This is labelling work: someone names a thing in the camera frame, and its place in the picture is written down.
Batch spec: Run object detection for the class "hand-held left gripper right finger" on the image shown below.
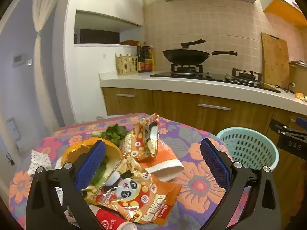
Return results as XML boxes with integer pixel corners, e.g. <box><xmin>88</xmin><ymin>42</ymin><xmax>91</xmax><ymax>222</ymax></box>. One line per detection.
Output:
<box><xmin>200</xmin><ymin>138</ymin><xmax>281</xmax><ymax>230</ymax></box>

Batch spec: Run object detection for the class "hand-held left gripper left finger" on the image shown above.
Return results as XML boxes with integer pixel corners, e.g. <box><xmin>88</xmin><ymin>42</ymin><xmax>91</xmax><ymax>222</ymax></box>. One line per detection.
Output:
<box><xmin>25</xmin><ymin>139</ymin><xmax>107</xmax><ymax>230</ymax></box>

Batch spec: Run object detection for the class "orange peel piece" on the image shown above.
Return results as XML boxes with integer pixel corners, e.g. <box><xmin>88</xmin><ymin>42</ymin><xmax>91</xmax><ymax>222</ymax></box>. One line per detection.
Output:
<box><xmin>60</xmin><ymin>137</ymin><xmax>123</xmax><ymax>173</ymax></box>

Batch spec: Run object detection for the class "teal plastic basket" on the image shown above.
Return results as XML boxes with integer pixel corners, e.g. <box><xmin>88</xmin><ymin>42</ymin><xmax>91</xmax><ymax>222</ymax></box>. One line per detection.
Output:
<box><xmin>216</xmin><ymin>127</ymin><xmax>280</xmax><ymax>173</ymax></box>

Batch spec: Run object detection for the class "orange white paper cup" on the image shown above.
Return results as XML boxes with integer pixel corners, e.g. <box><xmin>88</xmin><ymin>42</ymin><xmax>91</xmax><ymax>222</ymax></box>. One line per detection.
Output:
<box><xmin>138</xmin><ymin>141</ymin><xmax>184</xmax><ymax>182</ymax></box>

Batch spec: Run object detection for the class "orange panda snack packet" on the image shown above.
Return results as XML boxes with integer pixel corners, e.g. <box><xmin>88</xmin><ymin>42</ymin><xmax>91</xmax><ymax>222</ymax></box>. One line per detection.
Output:
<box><xmin>119</xmin><ymin>113</ymin><xmax>168</xmax><ymax>160</ymax></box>
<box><xmin>82</xmin><ymin>157</ymin><xmax>183</xmax><ymax>224</ymax></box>

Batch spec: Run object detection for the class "red paper cup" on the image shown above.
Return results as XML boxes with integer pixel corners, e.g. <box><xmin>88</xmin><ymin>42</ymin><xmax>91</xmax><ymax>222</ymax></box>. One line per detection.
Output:
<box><xmin>90</xmin><ymin>207</ymin><xmax>138</xmax><ymax>230</ymax></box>

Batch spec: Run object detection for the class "green vegetable scrap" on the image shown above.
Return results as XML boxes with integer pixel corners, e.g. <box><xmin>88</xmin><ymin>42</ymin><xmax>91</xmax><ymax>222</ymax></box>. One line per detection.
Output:
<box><xmin>92</xmin><ymin>157</ymin><xmax>109</xmax><ymax>185</ymax></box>

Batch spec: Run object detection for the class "floral tablecloth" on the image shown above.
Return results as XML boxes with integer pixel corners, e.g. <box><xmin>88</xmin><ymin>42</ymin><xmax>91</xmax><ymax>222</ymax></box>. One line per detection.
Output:
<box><xmin>8</xmin><ymin>113</ymin><xmax>252</xmax><ymax>230</ymax></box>

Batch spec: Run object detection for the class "leafy green vegetable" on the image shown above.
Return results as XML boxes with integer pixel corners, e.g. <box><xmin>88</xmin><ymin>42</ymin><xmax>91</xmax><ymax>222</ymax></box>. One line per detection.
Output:
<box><xmin>92</xmin><ymin>124</ymin><xmax>129</xmax><ymax>146</ymax></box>

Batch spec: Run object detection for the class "beige cooking pot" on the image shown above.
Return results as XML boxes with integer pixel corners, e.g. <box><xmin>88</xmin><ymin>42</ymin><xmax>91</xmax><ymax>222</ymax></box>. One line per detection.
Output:
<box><xmin>288</xmin><ymin>61</ymin><xmax>307</xmax><ymax>94</ymax></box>

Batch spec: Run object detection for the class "white dotted napkin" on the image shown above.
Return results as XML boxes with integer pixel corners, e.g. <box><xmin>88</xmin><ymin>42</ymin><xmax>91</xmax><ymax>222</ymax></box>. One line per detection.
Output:
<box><xmin>27</xmin><ymin>149</ymin><xmax>53</xmax><ymax>176</ymax></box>

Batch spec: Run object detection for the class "wooden cutting board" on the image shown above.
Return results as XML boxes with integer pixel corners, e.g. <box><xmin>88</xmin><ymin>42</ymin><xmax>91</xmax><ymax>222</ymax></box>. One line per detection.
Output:
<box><xmin>261</xmin><ymin>32</ymin><xmax>290</xmax><ymax>88</ymax></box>

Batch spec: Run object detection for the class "wooden kitchen cabinet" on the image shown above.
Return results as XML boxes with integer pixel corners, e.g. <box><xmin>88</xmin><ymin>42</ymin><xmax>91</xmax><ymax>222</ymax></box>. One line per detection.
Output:
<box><xmin>102</xmin><ymin>87</ymin><xmax>307</xmax><ymax>180</ymax></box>

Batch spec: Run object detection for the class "black gas stove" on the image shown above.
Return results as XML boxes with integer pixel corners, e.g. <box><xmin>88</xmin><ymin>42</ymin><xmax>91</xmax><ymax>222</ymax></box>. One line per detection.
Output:
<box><xmin>150</xmin><ymin>65</ymin><xmax>281</xmax><ymax>93</ymax></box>

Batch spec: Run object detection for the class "yellow woven basket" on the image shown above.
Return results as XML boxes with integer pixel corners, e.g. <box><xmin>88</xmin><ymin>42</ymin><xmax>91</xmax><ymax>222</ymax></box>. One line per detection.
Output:
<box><xmin>115</xmin><ymin>53</ymin><xmax>139</xmax><ymax>76</ymax></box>

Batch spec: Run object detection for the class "black wok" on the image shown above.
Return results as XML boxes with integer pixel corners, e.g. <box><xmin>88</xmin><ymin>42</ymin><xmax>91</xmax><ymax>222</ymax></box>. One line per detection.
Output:
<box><xmin>162</xmin><ymin>49</ymin><xmax>238</xmax><ymax>66</ymax></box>

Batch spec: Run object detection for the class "dark sauce bottle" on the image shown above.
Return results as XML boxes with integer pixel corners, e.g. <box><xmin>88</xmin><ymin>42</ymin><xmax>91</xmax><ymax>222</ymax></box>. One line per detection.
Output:
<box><xmin>137</xmin><ymin>42</ymin><xmax>145</xmax><ymax>73</ymax></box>

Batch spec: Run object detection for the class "black wok lid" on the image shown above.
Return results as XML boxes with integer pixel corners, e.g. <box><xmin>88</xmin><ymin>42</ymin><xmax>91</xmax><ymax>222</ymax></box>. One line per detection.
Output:
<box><xmin>180</xmin><ymin>39</ymin><xmax>207</xmax><ymax>51</ymax></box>

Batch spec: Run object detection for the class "white curtain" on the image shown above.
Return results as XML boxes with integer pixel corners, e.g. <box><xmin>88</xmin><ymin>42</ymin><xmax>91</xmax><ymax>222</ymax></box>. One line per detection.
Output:
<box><xmin>32</xmin><ymin>0</ymin><xmax>63</xmax><ymax>127</ymax></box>

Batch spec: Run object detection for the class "black power cable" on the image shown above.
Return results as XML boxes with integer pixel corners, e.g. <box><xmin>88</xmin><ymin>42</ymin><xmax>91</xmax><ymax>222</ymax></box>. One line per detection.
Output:
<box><xmin>275</xmin><ymin>83</ymin><xmax>296</xmax><ymax>93</ymax></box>

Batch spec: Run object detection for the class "white wall socket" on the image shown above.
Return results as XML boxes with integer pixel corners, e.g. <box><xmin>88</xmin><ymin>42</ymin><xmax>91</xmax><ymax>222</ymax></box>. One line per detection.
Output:
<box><xmin>7</xmin><ymin>118</ymin><xmax>21</xmax><ymax>141</ymax></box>

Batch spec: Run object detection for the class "orange wall cabinet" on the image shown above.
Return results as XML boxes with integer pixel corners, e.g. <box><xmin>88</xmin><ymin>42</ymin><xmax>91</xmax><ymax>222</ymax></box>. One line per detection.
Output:
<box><xmin>258</xmin><ymin>0</ymin><xmax>307</xmax><ymax>27</ymax></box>

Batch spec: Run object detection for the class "white wall control panel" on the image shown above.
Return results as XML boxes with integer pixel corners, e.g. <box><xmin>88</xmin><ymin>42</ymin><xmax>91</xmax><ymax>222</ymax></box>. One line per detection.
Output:
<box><xmin>12</xmin><ymin>55</ymin><xmax>24</xmax><ymax>67</ymax></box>

